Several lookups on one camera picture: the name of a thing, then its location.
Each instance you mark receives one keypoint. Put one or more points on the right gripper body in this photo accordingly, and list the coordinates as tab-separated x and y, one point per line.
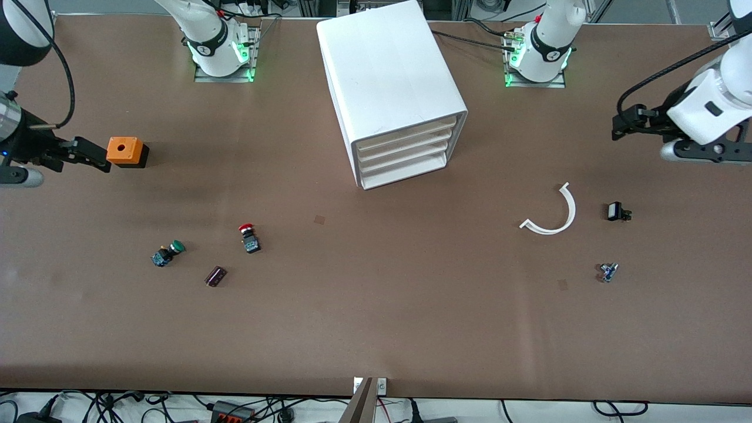
28	144

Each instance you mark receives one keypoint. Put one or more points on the red push button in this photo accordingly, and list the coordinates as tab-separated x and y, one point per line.
249	238

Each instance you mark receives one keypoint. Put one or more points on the white plastic drawer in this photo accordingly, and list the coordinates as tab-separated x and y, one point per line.
405	154
405	132
405	143
405	169

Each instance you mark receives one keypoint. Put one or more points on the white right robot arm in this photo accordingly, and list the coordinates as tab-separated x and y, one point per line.
214	41

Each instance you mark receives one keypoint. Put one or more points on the green push button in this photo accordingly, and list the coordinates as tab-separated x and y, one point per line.
169	253

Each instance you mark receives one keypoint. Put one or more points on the white drawer cabinet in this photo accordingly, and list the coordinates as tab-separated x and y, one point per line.
388	70

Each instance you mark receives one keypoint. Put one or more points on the orange box with black base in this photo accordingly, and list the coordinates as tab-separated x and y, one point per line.
123	150

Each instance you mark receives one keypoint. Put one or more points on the aluminium corner profile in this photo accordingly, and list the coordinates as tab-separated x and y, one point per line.
728	24

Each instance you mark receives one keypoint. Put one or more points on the white curved plastic part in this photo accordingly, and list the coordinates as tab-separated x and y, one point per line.
568	214

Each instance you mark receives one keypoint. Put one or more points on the small blue electronic part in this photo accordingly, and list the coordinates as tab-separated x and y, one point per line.
608	272

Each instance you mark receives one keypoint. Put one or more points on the dark purple capacitor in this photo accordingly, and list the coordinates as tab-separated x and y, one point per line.
215	276

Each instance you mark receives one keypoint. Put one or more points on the black plug adapter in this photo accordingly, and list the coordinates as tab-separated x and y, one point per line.
38	418

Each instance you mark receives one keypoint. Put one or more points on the black power strip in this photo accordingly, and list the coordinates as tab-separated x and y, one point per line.
232	412

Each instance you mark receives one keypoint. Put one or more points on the small black switch part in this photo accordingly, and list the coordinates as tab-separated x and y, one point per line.
615	211

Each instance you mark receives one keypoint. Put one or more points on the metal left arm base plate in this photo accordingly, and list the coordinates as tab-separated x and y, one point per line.
558	83

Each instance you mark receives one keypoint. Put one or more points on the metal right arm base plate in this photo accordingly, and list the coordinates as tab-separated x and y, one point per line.
254	59

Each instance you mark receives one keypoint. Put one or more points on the small white table bracket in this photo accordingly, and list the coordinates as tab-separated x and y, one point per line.
356	385
382	386

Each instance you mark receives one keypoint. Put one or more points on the grey camera stand post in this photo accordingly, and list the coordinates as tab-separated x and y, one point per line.
359	405

